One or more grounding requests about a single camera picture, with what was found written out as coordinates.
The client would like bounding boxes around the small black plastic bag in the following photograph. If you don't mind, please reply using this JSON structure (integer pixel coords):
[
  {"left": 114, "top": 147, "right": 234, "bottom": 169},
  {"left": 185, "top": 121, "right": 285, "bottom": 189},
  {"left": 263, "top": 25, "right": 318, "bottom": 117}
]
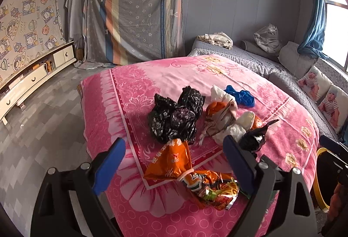
[{"left": 239, "top": 119, "right": 279, "bottom": 153}]

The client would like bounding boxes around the colourful noodle wrapper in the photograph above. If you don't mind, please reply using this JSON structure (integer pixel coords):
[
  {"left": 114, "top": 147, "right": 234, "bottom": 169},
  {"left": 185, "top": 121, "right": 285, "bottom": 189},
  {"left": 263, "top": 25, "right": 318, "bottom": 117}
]
[{"left": 177, "top": 169, "right": 239, "bottom": 210}]

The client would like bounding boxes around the small orange peel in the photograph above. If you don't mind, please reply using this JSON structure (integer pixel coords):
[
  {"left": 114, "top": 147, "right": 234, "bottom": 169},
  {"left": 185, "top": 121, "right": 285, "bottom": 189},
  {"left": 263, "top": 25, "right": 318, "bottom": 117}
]
[{"left": 251, "top": 115, "right": 263, "bottom": 130}]

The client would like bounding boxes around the beige paper bag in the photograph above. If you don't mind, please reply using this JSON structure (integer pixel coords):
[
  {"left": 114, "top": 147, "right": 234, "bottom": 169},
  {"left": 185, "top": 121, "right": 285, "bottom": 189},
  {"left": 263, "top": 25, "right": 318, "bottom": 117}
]
[{"left": 199, "top": 103, "right": 237, "bottom": 146}]

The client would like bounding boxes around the large orange peel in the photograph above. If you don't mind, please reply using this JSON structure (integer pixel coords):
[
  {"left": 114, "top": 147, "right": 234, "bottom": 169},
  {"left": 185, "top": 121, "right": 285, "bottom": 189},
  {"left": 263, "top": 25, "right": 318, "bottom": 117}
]
[{"left": 205, "top": 102, "right": 226, "bottom": 118}]

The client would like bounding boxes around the blue plastic bag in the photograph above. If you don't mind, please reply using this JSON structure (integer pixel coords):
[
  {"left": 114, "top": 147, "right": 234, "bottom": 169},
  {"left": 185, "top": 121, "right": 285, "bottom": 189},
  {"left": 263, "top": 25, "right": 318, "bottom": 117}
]
[{"left": 224, "top": 85, "right": 255, "bottom": 108}]

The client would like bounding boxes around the orange snack wrapper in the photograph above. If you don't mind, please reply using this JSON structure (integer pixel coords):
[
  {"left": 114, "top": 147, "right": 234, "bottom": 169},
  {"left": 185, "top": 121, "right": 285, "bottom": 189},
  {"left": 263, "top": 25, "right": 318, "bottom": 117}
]
[{"left": 143, "top": 139, "right": 194, "bottom": 181}]

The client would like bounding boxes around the white plastic bag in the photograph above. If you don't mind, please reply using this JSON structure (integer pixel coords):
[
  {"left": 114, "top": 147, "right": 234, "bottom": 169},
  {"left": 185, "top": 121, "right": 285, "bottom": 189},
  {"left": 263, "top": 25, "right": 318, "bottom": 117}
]
[{"left": 211, "top": 85, "right": 238, "bottom": 111}]

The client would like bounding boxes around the large black plastic bag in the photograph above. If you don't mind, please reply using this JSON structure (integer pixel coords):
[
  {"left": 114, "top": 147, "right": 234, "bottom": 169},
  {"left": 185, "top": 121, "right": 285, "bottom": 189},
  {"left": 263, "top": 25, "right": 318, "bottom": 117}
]
[{"left": 147, "top": 86, "right": 205, "bottom": 145}]

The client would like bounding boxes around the yellow rimmed trash bin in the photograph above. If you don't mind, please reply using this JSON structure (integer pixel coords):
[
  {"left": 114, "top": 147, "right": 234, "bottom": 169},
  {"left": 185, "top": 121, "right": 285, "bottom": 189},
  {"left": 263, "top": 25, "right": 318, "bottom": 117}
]
[{"left": 311, "top": 147, "right": 336, "bottom": 213}]

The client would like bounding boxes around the person's right hand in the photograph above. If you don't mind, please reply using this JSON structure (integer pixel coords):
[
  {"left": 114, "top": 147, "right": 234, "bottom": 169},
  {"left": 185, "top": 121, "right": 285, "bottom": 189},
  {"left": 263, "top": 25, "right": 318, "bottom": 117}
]
[{"left": 327, "top": 183, "right": 347, "bottom": 222}]

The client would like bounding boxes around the right baby print pillow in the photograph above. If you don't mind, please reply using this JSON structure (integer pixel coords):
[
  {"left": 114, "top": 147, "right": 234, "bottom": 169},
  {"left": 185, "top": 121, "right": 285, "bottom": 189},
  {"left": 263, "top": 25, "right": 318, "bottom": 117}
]
[{"left": 318, "top": 85, "right": 348, "bottom": 133}]

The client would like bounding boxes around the baby print pillow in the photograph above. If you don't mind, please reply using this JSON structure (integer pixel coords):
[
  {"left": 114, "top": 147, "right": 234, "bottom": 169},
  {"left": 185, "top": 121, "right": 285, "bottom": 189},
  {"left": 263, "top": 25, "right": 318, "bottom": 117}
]
[
  {"left": 318, "top": 85, "right": 348, "bottom": 133},
  {"left": 297, "top": 66, "right": 332, "bottom": 102}
]

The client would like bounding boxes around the pink floral tablecloth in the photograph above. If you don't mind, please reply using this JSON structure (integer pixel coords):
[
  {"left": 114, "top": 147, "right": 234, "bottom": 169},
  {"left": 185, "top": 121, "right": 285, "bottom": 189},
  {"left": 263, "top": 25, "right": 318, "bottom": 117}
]
[{"left": 81, "top": 55, "right": 319, "bottom": 236}]

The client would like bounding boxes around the left baby print pillow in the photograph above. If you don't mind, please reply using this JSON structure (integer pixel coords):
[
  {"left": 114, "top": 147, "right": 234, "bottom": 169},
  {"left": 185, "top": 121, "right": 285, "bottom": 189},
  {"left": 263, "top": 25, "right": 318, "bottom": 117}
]
[{"left": 297, "top": 66, "right": 332, "bottom": 102}]

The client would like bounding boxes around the grey cushion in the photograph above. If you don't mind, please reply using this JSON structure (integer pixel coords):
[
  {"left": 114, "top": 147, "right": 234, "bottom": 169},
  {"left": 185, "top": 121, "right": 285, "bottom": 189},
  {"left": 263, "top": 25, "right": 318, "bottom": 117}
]
[{"left": 278, "top": 41, "right": 317, "bottom": 79}]

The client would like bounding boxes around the window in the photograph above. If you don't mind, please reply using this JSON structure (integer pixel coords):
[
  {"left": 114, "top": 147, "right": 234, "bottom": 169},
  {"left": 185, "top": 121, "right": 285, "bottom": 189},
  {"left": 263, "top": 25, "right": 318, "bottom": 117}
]
[{"left": 323, "top": 0, "right": 347, "bottom": 72}]

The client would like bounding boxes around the blue curtain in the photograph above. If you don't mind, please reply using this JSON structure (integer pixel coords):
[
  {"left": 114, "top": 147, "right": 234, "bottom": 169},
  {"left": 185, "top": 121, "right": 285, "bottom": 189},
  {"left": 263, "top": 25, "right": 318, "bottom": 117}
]
[{"left": 297, "top": 0, "right": 329, "bottom": 59}]

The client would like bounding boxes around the grey quilted sofa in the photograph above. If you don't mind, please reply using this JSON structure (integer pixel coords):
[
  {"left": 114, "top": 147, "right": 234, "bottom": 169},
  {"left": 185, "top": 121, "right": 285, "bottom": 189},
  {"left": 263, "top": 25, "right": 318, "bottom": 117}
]
[{"left": 189, "top": 40, "right": 347, "bottom": 144}]

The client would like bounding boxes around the dark grey bolster pillow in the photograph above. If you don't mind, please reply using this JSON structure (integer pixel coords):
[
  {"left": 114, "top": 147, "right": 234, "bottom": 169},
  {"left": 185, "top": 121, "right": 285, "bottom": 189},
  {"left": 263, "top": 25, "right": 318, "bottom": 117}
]
[{"left": 241, "top": 40, "right": 279, "bottom": 63}]

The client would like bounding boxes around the cream tv cabinet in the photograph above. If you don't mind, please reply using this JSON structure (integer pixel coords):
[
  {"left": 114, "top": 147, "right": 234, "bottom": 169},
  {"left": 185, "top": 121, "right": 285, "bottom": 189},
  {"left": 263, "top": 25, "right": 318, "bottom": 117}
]
[{"left": 1, "top": 42, "right": 77, "bottom": 125}]

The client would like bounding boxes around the beige crumpled cloth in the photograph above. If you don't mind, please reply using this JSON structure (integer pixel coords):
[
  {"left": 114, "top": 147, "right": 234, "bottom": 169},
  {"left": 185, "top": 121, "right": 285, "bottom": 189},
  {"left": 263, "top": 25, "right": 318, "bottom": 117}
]
[{"left": 197, "top": 32, "right": 234, "bottom": 50}]

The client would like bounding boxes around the white tiger plush toy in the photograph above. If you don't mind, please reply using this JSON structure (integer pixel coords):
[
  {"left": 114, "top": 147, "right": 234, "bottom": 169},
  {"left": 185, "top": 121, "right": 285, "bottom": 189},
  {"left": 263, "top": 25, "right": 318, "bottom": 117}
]
[{"left": 254, "top": 23, "right": 281, "bottom": 54}]

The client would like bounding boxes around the striped grey sheet covered wardrobe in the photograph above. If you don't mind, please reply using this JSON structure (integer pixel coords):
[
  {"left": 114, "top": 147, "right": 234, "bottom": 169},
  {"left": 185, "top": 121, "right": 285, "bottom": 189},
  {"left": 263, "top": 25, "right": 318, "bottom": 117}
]
[{"left": 84, "top": 0, "right": 185, "bottom": 65}]

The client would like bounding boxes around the grey hanging cloth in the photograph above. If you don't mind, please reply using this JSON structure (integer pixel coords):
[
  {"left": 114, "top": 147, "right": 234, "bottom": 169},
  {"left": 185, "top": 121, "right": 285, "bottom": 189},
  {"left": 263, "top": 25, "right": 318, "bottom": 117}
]
[{"left": 65, "top": 0, "right": 85, "bottom": 49}]

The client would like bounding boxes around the cartoon patterned wall cloth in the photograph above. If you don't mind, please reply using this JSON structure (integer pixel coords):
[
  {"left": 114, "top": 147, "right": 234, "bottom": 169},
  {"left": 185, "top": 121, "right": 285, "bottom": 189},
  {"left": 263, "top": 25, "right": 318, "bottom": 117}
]
[{"left": 0, "top": 0, "right": 65, "bottom": 84}]

